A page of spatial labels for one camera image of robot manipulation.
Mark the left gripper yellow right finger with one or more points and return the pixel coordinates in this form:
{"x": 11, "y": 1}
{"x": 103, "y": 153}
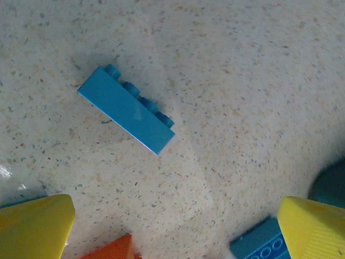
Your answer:
{"x": 315, "y": 234}

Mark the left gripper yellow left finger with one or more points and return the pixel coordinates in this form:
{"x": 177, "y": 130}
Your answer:
{"x": 32, "y": 232}

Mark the teal plastic container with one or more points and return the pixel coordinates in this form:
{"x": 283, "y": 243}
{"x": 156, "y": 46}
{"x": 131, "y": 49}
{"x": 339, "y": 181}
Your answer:
{"x": 331, "y": 183}

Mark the orange lego brick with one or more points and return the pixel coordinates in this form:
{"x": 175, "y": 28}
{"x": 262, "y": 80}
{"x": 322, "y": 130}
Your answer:
{"x": 116, "y": 248}

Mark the long narrow blue lego brick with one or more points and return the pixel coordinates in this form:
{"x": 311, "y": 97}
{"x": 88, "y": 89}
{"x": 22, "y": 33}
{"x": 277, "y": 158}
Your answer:
{"x": 121, "y": 110}

